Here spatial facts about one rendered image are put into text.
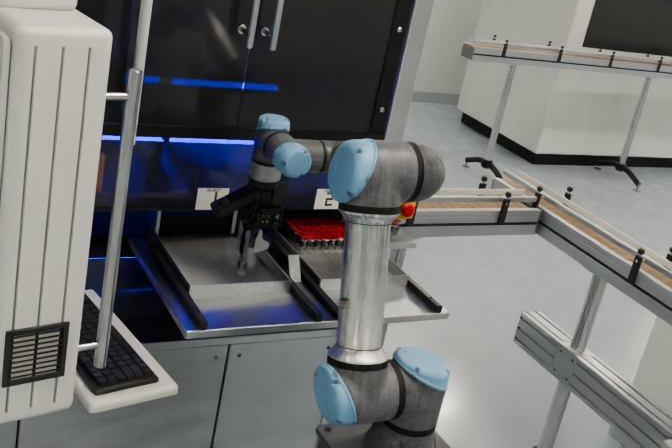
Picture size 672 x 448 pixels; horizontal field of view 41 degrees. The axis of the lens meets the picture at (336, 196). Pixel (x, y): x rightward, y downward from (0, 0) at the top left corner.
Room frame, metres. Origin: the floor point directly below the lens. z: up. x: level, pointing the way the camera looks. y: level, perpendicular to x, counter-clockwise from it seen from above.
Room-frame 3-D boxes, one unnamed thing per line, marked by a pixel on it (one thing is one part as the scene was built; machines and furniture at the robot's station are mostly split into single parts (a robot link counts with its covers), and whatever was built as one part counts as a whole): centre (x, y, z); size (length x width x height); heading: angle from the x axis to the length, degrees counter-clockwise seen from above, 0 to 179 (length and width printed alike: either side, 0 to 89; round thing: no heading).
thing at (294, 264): (2.04, 0.04, 0.91); 0.14 x 0.03 x 0.06; 30
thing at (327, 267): (2.25, -0.03, 0.90); 0.34 x 0.26 x 0.04; 31
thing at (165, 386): (1.71, 0.49, 0.79); 0.45 x 0.28 x 0.03; 41
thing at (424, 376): (1.57, -0.23, 0.96); 0.13 x 0.12 x 0.14; 120
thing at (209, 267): (2.08, 0.26, 0.90); 0.34 x 0.26 x 0.04; 31
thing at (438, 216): (2.75, -0.36, 0.92); 0.69 x 0.16 x 0.16; 121
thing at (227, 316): (2.11, 0.08, 0.87); 0.70 x 0.48 x 0.02; 121
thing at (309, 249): (2.29, -0.01, 0.90); 0.18 x 0.02 x 0.05; 121
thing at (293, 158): (1.94, 0.11, 1.25); 0.11 x 0.11 x 0.08; 30
